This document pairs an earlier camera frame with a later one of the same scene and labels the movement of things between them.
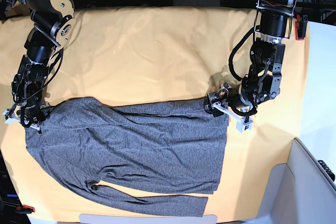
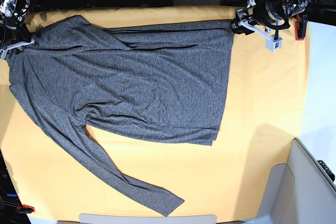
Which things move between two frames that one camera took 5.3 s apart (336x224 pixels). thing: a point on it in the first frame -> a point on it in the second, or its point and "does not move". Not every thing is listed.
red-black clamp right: [300, 26] does not move
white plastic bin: [298, 192] does not move
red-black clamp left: [25, 209] does not move
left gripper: [32, 100] -> [14, 32]
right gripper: [235, 97] -> [262, 12]
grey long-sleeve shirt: [164, 148] -> [167, 81]
